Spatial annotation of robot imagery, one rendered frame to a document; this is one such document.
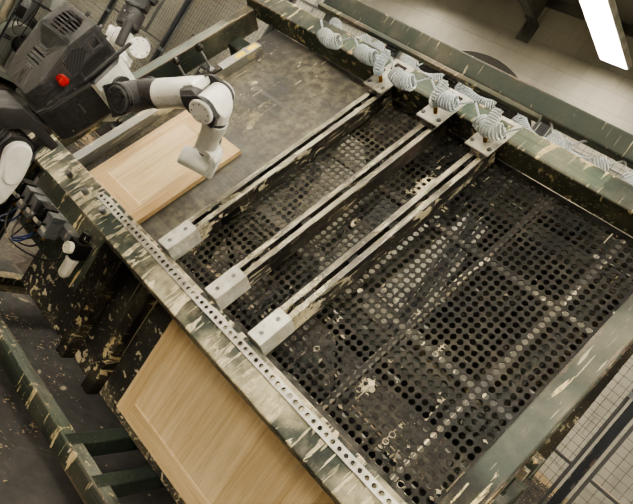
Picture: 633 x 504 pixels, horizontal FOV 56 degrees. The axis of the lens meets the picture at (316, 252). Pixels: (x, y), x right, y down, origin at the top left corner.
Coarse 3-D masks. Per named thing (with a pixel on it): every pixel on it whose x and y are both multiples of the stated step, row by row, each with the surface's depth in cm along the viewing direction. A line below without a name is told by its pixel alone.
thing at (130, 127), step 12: (228, 60) 260; (240, 60) 261; (228, 72) 260; (132, 120) 244; (144, 120) 244; (108, 132) 242; (120, 132) 241; (132, 132) 244; (96, 144) 238; (108, 144) 239; (84, 156) 235; (96, 156) 239
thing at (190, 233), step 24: (384, 72) 232; (408, 72) 230; (384, 96) 231; (336, 120) 226; (360, 120) 230; (312, 144) 218; (264, 168) 214; (288, 168) 216; (240, 192) 209; (264, 192) 215; (192, 216) 205; (216, 216) 204; (168, 240) 199; (192, 240) 203
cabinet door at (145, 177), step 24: (192, 120) 243; (144, 144) 238; (168, 144) 236; (192, 144) 235; (96, 168) 233; (120, 168) 232; (144, 168) 230; (168, 168) 228; (120, 192) 223; (144, 192) 222; (168, 192) 220; (144, 216) 215
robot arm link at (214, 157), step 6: (198, 150) 180; (204, 150) 179; (216, 150) 181; (222, 150) 185; (210, 156) 180; (216, 156) 181; (222, 156) 187; (210, 162) 182; (216, 162) 183; (210, 168) 184; (216, 168) 188; (210, 174) 186
